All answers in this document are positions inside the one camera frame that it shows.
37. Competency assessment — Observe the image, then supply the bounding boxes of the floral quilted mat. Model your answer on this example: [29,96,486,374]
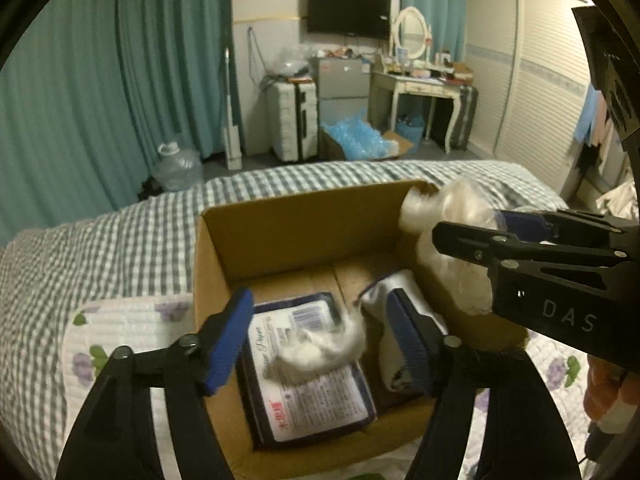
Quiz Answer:
[62,294,601,480]

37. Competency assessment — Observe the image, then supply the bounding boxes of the hanging dark clothes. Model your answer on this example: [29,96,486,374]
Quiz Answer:
[575,105,632,187]

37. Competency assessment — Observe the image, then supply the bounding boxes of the white stick mop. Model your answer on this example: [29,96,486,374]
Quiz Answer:
[221,47,244,171]

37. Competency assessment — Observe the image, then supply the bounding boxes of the blue basket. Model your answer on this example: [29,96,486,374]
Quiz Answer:
[395,115,426,145]

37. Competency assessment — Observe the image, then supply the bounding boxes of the wide teal curtain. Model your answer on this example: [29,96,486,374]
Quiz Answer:
[0,0,247,248]

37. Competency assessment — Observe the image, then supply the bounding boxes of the dark suitcase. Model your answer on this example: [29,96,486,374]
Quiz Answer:
[444,85,480,152]

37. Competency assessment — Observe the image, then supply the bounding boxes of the person's right hand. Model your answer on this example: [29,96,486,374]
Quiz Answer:
[584,354,628,433]

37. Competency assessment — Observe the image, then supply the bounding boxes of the white dressing table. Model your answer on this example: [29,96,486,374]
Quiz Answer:
[369,62,475,155]

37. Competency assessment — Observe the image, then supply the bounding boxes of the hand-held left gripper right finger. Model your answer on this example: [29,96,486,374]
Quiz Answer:
[387,287,571,480]

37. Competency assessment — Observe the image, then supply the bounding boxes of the white louvred wardrobe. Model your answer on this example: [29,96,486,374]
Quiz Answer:
[464,0,598,200]

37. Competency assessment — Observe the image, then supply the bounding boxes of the white navy packet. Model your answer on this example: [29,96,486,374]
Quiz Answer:
[356,269,450,395]

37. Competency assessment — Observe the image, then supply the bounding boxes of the crumpled white cloth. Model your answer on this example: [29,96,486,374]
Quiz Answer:
[594,179,640,222]

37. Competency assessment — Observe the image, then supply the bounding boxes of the black wall television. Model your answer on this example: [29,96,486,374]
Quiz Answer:
[306,0,392,41]

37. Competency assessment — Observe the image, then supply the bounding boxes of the oval white vanity mirror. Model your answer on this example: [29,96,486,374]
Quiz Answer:
[391,6,434,62]

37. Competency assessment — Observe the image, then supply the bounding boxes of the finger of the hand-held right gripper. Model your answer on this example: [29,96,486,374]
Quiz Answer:
[431,220,630,277]
[500,209,640,245]

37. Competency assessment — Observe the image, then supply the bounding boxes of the clear plastic water jug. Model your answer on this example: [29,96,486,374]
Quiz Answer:
[151,141,206,193]

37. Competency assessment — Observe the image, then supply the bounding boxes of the cardboard box of blue bags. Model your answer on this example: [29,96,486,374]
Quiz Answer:
[319,112,415,162]

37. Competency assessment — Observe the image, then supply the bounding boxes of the clear plastic bag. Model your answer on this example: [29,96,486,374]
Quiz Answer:
[272,44,313,81]

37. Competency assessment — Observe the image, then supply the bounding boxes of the hanging light blue garment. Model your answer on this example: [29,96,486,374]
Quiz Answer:
[574,84,603,145]

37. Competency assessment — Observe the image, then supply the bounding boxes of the brown cardboard box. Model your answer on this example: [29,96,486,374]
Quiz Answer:
[192,180,531,476]

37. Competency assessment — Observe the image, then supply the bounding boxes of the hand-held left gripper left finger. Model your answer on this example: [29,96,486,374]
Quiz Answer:
[55,287,256,480]

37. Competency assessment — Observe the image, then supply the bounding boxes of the small white cotton wad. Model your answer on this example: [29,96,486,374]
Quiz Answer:
[276,307,370,383]

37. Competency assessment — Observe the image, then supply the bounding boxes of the large white cotton wad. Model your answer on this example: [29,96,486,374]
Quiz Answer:
[399,176,506,316]

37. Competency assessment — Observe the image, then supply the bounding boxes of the blue tissue paper packet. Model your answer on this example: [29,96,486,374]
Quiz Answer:
[235,292,377,451]

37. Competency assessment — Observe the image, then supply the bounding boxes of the white suitcase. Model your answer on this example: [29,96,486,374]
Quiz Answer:
[265,79,321,163]

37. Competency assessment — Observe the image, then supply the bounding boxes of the grey mini fridge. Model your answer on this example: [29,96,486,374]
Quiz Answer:
[311,56,372,156]

